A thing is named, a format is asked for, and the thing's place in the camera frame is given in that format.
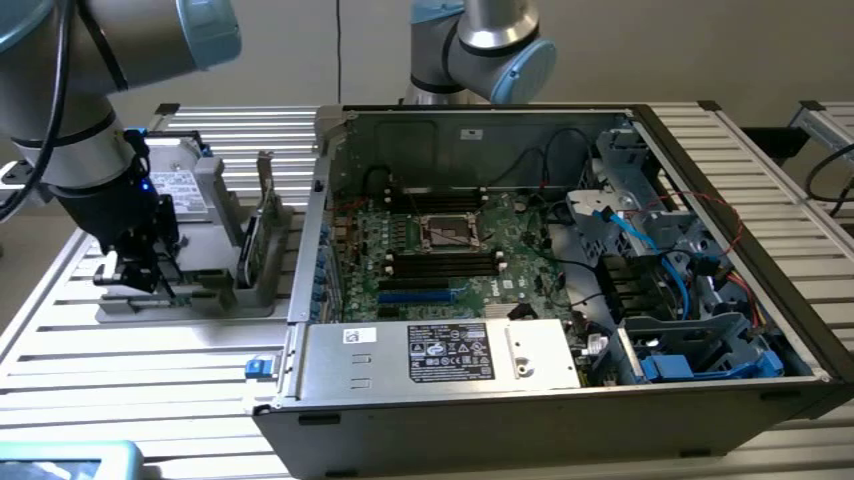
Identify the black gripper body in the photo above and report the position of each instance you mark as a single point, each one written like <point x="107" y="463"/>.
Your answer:
<point x="101" y="215"/>

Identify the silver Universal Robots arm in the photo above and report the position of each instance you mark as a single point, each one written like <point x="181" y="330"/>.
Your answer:
<point x="81" y="90"/>

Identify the black RAM slot bank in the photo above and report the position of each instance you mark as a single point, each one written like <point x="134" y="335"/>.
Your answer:
<point x="437" y="199"/>
<point x="443" y="262"/>

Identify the silver hard disk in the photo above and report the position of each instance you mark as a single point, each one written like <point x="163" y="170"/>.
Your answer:
<point x="175" y="185"/>

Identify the grey parts rack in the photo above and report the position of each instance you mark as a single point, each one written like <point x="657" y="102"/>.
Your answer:
<point x="221" y="280"/>

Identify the black table corner cap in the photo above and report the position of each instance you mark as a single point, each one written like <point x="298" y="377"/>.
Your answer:
<point x="709" y="105"/>
<point x="812" y="105"/>
<point x="167" y="109"/>

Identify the blue case side latch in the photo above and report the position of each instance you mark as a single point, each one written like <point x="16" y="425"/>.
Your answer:
<point x="261" y="367"/>

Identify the black expansion slot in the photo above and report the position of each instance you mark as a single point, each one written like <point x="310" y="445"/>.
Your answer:
<point x="414" y="285"/>

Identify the teal edged tablet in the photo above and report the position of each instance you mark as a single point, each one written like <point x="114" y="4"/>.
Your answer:
<point x="67" y="460"/>

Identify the blue expansion slot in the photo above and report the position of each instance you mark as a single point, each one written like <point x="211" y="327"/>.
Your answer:
<point x="414" y="297"/>

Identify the CPU socket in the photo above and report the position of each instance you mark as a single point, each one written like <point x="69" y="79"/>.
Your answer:
<point x="446" y="233"/>

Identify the silver power supply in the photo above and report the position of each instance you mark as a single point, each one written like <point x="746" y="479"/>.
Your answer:
<point x="401" y="360"/>

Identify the green motherboard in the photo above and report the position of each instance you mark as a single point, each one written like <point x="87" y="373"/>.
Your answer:
<point x="521" y="280"/>

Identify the black open PC case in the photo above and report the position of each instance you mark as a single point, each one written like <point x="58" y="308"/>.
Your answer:
<point x="534" y="430"/>

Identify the grey metal disk bay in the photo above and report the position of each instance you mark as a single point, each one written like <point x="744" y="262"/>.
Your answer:
<point x="621" y="165"/>

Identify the black finned air shroud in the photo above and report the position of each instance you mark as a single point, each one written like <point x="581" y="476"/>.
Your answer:
<point x="630" y="287"/>

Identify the blue plastic drive latch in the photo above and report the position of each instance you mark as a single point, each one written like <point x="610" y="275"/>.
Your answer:
<point x="674" y="367"/>

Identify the black box between tables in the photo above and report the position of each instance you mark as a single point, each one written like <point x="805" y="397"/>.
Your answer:
<point x="770" y="142"/>

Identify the metal slat side table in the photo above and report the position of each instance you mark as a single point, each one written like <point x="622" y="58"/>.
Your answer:
<point x="830" y="125"/>

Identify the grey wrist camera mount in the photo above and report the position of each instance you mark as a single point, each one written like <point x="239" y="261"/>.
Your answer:
<point x="14" y="180"/>

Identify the graphics card with metal bracket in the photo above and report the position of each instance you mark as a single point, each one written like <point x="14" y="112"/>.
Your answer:
<point x="266" y="210"/>

